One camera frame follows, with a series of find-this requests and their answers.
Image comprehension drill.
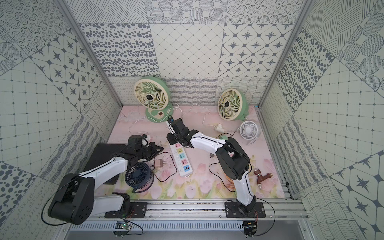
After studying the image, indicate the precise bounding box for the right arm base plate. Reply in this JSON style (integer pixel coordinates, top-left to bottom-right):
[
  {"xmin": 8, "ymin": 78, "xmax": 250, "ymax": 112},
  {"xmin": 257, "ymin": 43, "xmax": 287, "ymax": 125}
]
[{"xmin": 224, "ymin": 201, "xmax": 266, "ymax": 219}]

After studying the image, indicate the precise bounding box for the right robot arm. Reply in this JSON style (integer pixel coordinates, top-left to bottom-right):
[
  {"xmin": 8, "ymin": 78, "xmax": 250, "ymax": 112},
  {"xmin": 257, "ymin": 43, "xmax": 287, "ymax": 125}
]
[{"xmin": 167, "ymin": 117, "xmax": 257, "ymax": 214}]

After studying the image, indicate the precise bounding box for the white cylindrical adapter plug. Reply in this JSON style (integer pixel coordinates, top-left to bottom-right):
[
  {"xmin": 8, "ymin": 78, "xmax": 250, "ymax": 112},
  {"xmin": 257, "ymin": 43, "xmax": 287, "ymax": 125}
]
[{"xmin": 215, "ymin": 124, "xmax": 225, "ymax": 134}]

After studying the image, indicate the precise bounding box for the small white fan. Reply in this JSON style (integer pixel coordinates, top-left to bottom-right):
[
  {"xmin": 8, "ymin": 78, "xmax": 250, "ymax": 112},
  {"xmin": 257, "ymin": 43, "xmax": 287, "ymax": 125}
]
[{"xmin": 239, "ymin": 121, "xmax": 260, "ymax": 141}]

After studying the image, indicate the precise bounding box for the black cable of navy fan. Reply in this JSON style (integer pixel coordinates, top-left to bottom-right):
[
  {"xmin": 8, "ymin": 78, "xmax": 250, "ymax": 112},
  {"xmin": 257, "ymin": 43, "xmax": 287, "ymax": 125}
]
[{"xmin": 149, "ymin": 151, "xmax": 178, "ymax": 183}]

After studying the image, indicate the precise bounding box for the aluminium mounting rail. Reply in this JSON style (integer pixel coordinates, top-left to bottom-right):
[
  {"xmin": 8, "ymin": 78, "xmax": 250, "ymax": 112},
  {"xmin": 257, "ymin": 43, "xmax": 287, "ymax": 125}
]
[{"xmin": 88, "ymin": 199, "xmax": 309, "ymax": 221}]

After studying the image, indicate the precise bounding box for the brown red small object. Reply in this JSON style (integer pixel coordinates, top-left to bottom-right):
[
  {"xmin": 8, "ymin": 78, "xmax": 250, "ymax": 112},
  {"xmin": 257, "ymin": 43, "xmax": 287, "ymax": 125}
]
[{"xmin": 254, "ymin": 169, "xmax": 273, "ymax": 190}]

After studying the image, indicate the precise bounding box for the floral pink table mat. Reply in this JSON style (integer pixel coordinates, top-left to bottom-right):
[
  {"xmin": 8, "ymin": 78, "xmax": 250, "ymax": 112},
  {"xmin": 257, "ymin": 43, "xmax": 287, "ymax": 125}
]
[{"xmin": 96, "ymin": 106, "xmax": 288, "ymax": 200}]

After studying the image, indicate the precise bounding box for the navy blue small fan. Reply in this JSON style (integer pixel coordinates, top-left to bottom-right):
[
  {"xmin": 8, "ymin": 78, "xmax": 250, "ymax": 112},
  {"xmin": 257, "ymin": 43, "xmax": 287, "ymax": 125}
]
[{"xmin": 125, "ymin": 162, "xmax": 154, "ymax": 194}]

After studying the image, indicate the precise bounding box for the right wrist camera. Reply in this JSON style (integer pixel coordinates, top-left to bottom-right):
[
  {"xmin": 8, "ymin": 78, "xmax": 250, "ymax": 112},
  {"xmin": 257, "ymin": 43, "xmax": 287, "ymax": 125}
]
[{"xmin": 167, "ymin": 116, "xmax": 174, "ymax": 124}]

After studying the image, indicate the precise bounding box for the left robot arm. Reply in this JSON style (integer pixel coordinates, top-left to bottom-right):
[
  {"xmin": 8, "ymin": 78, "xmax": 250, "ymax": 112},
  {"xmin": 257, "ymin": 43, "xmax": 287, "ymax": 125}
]
[{"xmin": 45, "ymin": 135, "xmax": 164, "ymax": 225}]

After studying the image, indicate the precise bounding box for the black cable of orange fan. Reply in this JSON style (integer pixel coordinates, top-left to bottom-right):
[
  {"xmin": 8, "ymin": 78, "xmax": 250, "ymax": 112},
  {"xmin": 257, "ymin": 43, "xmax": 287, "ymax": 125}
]
[{"xmin": 207, "ymin": 131, "xmax": 238, "ymax": 193}]

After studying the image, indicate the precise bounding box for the large green fan with base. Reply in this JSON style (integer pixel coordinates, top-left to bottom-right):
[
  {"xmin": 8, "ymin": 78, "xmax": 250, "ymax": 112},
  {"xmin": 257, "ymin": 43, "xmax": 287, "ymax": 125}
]
[{"xmin": 134, "ymin": 77, "xmax": 174, "ymax": 123}]

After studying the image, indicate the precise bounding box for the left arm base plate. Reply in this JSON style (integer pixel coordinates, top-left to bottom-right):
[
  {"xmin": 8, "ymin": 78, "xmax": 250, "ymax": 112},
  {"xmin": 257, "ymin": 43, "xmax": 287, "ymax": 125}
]
[{"xmin": 104, "ymin": 202, "xmax": 148, "ymax": 219}]

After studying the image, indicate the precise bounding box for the pink USB charger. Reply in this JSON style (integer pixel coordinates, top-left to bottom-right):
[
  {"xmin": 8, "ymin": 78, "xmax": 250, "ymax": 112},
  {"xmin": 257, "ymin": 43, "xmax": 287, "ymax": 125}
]
[{"xmin": 154, "ymin": 159, "xmax": 165, "ymax": 168}]

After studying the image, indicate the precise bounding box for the green cream desk fan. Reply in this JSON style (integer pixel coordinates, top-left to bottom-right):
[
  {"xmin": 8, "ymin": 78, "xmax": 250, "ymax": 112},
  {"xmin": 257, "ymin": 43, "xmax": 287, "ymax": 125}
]
[{"xmin": 218, "ymin": 89, "xmax": 249, "ymax": 121}]

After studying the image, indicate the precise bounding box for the black pad under left arm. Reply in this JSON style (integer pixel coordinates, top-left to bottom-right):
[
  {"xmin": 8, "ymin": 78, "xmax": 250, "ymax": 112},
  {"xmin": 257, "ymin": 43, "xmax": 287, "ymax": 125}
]
[{"xmin": 82, "ymin": 144, "xmax": 128, "ymax": 189}]

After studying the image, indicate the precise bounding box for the white power strip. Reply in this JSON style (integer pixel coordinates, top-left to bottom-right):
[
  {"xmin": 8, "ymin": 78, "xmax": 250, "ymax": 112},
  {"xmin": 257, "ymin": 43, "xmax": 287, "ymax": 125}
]
[{"xmin": 170, "ymin": 143, "xmax": 193, "ymax": 178}]

